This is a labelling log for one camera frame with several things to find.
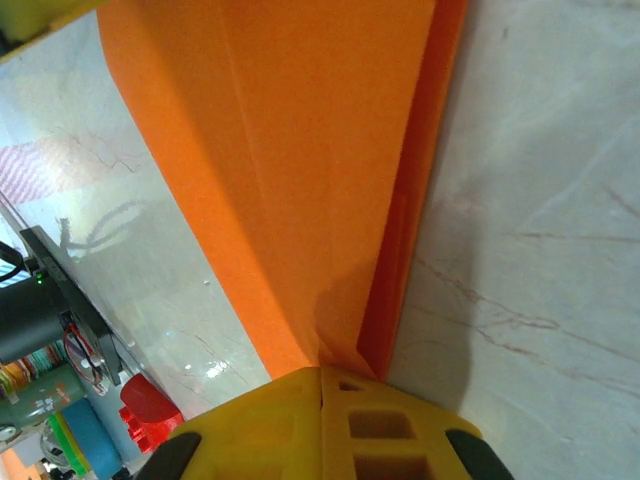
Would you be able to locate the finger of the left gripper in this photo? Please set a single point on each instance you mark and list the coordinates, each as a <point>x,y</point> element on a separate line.
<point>35,17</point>

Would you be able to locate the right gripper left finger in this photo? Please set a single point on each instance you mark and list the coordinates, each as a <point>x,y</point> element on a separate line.
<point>270,430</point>

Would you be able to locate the green can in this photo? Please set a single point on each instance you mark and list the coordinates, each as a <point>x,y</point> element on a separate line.
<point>45,405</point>

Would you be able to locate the blue box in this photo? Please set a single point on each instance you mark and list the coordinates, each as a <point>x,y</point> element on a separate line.
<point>92,440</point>

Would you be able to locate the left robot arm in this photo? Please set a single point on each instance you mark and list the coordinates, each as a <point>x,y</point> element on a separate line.
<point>25,320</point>

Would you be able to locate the large red toy brick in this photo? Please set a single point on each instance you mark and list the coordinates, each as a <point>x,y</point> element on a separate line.
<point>150,405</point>

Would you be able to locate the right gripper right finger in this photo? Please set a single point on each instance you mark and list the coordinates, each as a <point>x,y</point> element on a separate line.
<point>400,450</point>

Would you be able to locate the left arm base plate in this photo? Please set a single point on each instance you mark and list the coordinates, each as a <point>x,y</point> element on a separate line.
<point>75,305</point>

